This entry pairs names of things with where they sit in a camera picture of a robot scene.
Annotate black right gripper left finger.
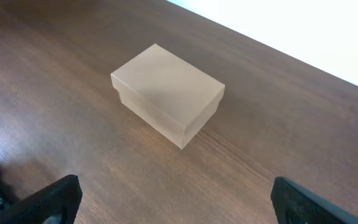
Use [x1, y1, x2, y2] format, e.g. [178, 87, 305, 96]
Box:
[0, 174, 83, 224]

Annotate brown cardboard box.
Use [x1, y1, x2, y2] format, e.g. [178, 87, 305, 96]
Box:
[111, 44, 225, 149]

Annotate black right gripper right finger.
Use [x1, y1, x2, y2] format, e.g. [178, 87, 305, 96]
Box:
[270, 177, 358, 224]

